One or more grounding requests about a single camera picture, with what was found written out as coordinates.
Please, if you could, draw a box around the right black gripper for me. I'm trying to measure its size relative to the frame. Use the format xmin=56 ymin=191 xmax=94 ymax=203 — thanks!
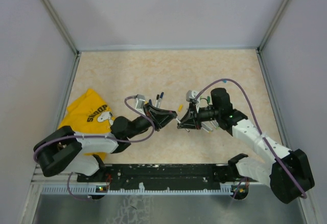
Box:
xmin=177 ymin=103 xmax=220 ymax=130

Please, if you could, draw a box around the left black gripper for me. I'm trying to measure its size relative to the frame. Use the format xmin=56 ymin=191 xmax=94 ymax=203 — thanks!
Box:
xmin=127 ymin=102 xmax=177 ymax=139

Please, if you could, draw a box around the black cap marker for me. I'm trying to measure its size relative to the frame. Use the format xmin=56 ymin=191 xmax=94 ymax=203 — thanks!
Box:
xmin=154 ymin=94 xmax=160 ymax=107

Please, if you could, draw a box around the dark blue cap marker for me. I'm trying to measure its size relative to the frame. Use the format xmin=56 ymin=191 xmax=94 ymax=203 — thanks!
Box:
xmin=157 ymin=92 xmax=164 ymax=108

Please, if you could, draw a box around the light green cap marker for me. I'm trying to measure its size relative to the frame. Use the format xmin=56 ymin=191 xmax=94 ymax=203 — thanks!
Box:
xmin=214 ymin=121 xmax=219 ymax=129

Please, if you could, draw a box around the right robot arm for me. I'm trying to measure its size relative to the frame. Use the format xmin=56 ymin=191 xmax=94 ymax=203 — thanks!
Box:
xmin=178 ymin=88 xmax=315 ymax=204

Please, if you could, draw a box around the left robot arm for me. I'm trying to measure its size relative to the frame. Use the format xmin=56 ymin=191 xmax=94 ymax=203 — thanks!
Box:
xmin=33 ymin=103 xmax=177 ymax=182

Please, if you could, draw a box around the yellow snoopy t-shirt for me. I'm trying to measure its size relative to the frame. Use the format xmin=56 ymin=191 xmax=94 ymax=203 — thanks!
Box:
xmin=57 ymin=88 xmax=115 ymax=160

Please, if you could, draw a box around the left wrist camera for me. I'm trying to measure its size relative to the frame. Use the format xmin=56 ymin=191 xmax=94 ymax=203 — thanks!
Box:
xmin=134 ymin=94 xmax=146 ymax=110

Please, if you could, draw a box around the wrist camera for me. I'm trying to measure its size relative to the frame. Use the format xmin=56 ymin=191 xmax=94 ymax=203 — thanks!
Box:
xmin=186 ymin=90 xmax=200 ymax=104
xmin=134 ymin=94 xmax=146 ymax=110

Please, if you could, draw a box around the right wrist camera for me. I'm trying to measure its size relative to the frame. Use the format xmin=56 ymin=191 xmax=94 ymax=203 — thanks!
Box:
xmin=186 ymin=90 xmax=200 ymax=104

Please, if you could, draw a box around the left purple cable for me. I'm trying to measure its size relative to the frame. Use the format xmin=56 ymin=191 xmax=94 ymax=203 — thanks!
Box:
xmin=33 ymin=95 xmax=156 ymax=201

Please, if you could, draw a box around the purple cable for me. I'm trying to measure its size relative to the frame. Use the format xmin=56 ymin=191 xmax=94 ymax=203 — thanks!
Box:
xmin=194 ymin=78 xmax=308 ymax=199
xmin=33 ymin=95 xmax=156 ymax=201

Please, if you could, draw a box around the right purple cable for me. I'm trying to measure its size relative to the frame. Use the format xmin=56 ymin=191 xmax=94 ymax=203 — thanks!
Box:
xmin=194 ymin=78 xmax=308 ymax=199

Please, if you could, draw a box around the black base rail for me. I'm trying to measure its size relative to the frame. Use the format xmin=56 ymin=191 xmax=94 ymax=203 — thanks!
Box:
xmin=77 ymin=164 xmax=242 ymax=191

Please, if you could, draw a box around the grey slotted cable duct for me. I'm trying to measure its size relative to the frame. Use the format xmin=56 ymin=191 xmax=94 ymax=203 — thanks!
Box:
xmin=40 ymin=184 xmax=238 ymax=196

